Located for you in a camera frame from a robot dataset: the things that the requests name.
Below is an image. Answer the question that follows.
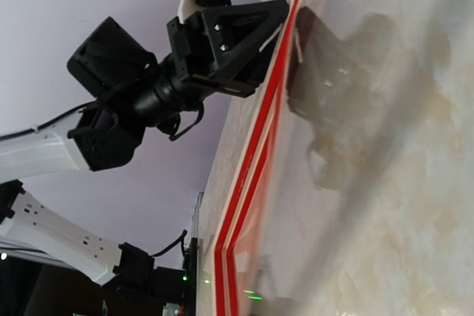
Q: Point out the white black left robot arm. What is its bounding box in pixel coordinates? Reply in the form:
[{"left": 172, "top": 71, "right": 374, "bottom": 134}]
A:
[{"left": 1, "top": 0, "right": 290, "bottom": 297}]

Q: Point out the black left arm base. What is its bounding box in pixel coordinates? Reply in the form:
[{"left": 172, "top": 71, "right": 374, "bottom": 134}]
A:
[{"left": 104, "top": 230, "right": 198, "bottom": 315}]

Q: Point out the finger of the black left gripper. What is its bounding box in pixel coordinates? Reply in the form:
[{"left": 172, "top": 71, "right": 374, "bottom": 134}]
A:
[{"left": 201, "top": 0, "right": 289, "bottom": 75}]

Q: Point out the red wooden picture frame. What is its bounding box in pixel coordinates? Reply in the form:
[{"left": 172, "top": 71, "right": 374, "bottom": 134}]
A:
[{"left": 197, "top": 0, "right": 301, "bottom": 315}]

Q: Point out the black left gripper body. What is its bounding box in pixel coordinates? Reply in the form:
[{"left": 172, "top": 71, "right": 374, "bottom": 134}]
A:
[{"left": 167, "top": 12, "right": 259, "bottom": 98}]

